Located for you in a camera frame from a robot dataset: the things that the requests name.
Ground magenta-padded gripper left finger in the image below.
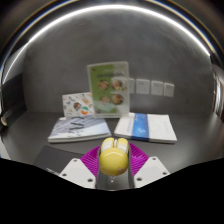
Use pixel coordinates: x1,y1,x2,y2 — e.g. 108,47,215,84
58,145,102,190

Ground black mouse pad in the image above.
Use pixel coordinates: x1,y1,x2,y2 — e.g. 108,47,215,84
33,145,84,176

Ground small colourful printed card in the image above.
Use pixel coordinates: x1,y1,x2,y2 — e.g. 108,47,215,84
61,92,95,118

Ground white wall socket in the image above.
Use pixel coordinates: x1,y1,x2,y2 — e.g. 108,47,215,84
135,78,151,96
163,82,176,98
128,78,136,95
150,80,164,97

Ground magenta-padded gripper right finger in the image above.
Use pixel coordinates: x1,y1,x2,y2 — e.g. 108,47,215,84
128,142,171,189

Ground grey patterned book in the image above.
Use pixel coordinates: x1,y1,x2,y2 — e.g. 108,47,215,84
47,114,112,144

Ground green menu sign stand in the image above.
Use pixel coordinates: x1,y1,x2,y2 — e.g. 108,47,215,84
87,60,131,119

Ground white book with blue band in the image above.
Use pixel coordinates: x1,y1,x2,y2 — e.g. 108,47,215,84
113,112,178,145

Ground yellow rabbit-shaped computer mouse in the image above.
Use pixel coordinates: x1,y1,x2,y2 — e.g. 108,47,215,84
98,136,131,184

